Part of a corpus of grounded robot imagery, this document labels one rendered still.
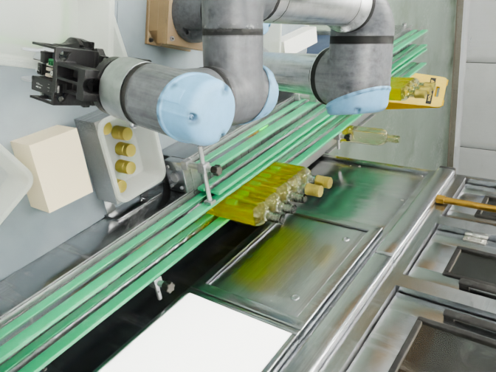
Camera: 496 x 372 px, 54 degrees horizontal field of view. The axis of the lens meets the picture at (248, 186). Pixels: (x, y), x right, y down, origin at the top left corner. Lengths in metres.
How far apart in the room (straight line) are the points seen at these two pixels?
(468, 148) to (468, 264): 6.21
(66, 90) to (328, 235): 0.98
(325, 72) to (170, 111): 0.49
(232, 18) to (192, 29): 0.76
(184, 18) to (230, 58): 0.75
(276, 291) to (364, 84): 0.59
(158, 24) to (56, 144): 0.44
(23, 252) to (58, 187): 0.18
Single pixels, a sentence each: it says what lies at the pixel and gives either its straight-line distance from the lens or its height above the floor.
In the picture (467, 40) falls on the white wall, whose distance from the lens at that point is 7.18.
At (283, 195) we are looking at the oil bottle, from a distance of 1.40.
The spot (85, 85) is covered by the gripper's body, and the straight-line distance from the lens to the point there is 0.61.
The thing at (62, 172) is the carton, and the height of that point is 0.83.
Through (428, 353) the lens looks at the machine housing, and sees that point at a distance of 1.18.
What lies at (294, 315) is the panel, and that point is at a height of 1.28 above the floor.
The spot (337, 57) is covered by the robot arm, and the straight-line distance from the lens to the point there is 0.93.
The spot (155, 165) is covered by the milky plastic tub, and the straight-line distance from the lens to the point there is 1.37.
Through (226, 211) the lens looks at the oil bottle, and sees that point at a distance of 1.38.
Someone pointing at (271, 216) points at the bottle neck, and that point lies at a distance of 1.31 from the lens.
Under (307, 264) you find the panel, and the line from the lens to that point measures 1.35.
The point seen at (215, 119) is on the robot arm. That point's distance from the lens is 0.53.
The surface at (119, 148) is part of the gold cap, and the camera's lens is 1.31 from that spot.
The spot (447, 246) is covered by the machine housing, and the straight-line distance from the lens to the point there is 1.50.
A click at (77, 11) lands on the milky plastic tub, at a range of 0.91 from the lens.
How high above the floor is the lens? 1.79
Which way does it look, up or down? 35 degrees down
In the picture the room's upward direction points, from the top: 102 degrees clockwise
